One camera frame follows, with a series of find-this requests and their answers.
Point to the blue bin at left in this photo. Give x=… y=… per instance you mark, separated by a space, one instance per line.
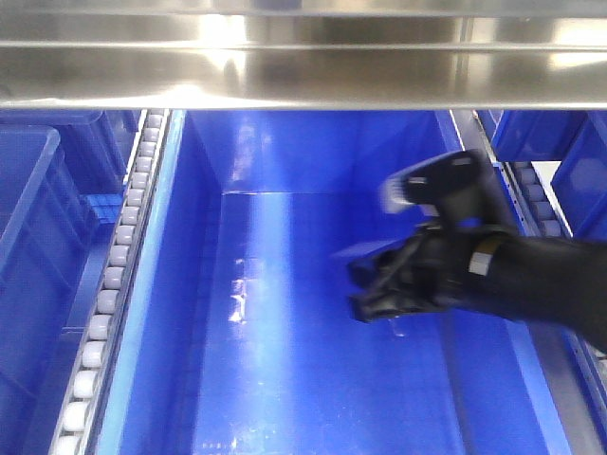
x=46 y=229

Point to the blue bin at right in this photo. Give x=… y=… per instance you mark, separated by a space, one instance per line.
x=580 y=181

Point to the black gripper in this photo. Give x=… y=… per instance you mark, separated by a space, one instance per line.
x=432 y=271

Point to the stainless steel shelf rack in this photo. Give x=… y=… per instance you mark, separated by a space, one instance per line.
x=304 y=54

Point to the large blue open bin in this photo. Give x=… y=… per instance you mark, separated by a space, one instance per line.
x=239 y=338

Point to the white roller track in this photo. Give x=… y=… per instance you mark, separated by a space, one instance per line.
x=79 y=419

